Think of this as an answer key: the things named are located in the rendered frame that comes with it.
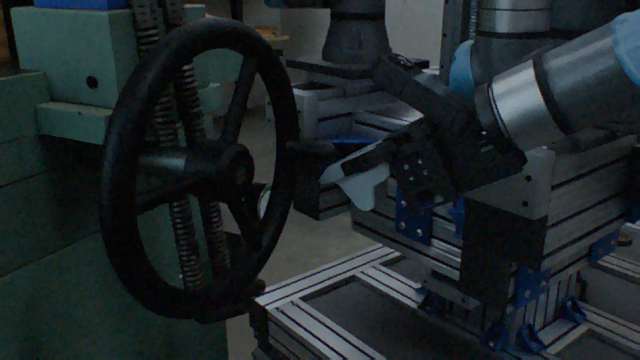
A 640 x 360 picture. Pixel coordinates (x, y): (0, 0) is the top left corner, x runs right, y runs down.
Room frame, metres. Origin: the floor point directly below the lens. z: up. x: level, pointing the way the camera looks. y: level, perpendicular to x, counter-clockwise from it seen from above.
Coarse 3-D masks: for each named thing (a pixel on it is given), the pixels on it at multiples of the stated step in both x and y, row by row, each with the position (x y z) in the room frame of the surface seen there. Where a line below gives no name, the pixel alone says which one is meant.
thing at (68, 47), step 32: (32, 32) 0.58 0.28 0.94; (64, 32) 0.56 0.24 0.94; (96, 32) 0.54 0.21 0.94; (128, 32) 0.55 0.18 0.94; (32, 64) 0.58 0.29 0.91; (64, 64) 0.56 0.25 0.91; (96, 64) 0.54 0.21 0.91; (128, 64) 0.55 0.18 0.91; (64, 96) 0.56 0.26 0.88; (96, 96) 0.54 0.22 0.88
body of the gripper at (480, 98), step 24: (480, 96) 0.51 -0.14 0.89; (480, 120) 0.50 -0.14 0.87; (408, 144) 0.53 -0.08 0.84; (432, 144) 0.52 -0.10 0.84; (456, 144) 0.53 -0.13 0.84; (480, 144) 0.52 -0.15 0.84; (504, 144) 0.49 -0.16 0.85; (408, 168) 0.54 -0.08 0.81; (432, 168) 0.51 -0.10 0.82; (456, 168) 0.52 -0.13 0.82; (480, 168) 0.51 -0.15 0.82; (504, 168) 0.50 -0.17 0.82; (408, 192) 0.53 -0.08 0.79; (432, 192) 0.56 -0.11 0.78; (456, 192) 0.51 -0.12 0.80
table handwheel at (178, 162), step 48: (192, 48) 0.49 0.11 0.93; (240, 48) 0.56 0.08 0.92; (144, 96) 0.43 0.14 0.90; (240, 96) 0.56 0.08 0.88; (288, 96) 0.63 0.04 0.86; (96, 144) 0.59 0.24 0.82; (144, 144) 0.57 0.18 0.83; (240, 144) 0.53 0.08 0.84; (144, 192) 0.44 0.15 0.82; (192, 192) 0.52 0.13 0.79; (240, 192) 0.52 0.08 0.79; (288, 192) 0.62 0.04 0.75; (144, 288) 0.42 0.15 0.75; (240, 288) 0.53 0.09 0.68
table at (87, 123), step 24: (0, 72) 0.56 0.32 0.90; (24, 72) 0.56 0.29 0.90; (216, 72) 0.82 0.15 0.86; (0, 96) 0.53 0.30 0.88; (24, 96) 0.55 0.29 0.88; (48, 96) 0.57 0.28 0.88; (216, 96) 0.66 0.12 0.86; (0, 120) 0.52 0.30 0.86; (24, 120) 0.55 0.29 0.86; (48, 120) 0.55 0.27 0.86; (72, 120) 0.53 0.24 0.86; (96, 120) 0.52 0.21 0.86
